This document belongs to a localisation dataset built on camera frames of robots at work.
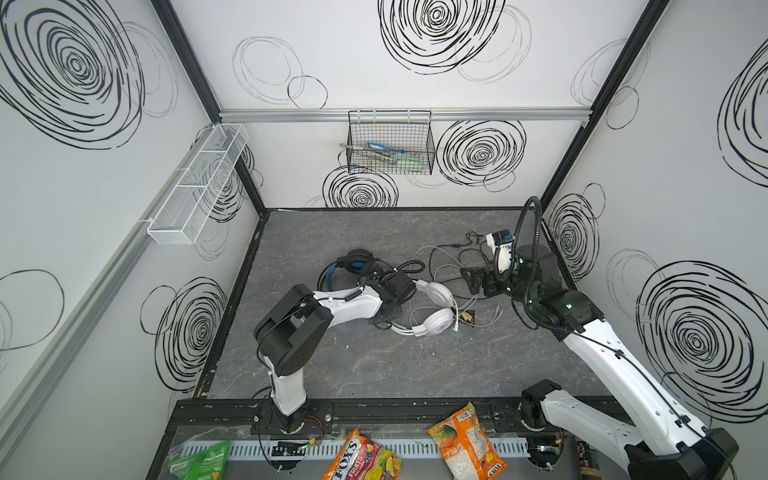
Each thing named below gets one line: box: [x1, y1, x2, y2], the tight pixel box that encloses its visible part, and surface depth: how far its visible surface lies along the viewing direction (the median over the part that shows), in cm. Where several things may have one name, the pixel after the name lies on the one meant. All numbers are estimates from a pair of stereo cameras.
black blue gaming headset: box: [317, 249, 381, 291], surface depth 99 cm
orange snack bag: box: [428, 402, 508, 480], surface depth 68 cm
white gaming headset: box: [390, 279, 454, 337], surface depth 87 cm
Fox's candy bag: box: [323, 428, 402, 480], surface depth 67 cm
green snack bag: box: [168, 441, 231, 480], surface depth 66 cm
